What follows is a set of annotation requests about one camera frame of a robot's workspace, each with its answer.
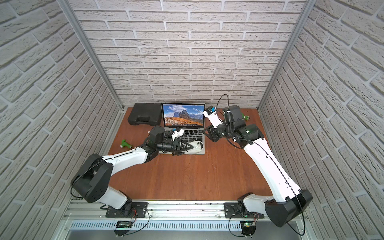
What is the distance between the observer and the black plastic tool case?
3.52ft

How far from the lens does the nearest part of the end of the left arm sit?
72 centimetres

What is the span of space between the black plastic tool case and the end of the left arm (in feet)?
1.19
